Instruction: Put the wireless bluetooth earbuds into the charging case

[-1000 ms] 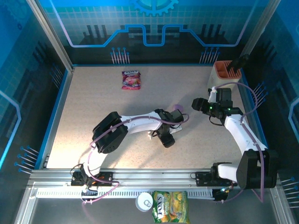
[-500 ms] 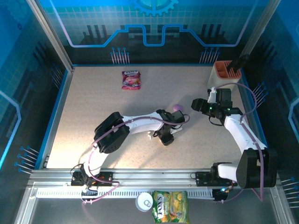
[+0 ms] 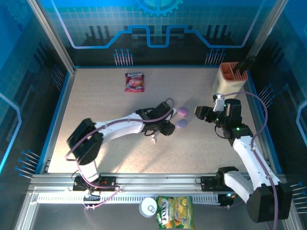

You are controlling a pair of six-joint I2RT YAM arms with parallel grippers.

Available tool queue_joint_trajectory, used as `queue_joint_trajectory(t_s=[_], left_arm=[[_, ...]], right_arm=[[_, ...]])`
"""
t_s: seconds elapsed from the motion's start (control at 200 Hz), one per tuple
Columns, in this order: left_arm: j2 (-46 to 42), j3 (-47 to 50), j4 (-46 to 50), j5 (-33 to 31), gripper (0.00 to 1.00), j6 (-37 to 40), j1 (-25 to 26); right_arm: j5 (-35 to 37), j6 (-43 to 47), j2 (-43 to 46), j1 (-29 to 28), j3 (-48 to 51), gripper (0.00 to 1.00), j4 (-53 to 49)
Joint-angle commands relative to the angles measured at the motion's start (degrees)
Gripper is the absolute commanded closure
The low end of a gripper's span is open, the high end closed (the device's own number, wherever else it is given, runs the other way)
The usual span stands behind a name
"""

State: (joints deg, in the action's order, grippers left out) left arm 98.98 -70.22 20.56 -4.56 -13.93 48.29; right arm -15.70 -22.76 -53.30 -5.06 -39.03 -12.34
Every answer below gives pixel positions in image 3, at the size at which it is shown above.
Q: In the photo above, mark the purple earbud charging case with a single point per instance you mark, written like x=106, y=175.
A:
x=183, y=111
x=181, y=123

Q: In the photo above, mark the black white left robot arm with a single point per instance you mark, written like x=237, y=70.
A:
x=120, y=127

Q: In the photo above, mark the beige holder with orange rim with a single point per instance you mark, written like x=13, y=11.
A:
x=225, y=83

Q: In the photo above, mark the red candy bag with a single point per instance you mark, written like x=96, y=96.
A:
x=134, y=82

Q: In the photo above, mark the white tin can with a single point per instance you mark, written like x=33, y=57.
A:
x=148, y=207

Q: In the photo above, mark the green yellow candy bag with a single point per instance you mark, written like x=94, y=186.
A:
x=175, y=213

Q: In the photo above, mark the black connector box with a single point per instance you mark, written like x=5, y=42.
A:
x=225, y=202

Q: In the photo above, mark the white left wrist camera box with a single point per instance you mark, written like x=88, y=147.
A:
x=175, y=114

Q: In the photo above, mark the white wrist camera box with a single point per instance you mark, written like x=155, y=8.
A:
x=175, y=114
x=218, y=104

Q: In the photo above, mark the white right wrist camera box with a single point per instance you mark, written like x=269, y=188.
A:
x=218, y=104

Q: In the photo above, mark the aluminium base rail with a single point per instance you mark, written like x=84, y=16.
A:
x=156, y=183

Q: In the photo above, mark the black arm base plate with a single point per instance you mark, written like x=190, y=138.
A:
x=109, y=183
x=208, y=184

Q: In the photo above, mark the aluminium frame post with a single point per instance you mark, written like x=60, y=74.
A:
x=266, y=28
x=53, y=36

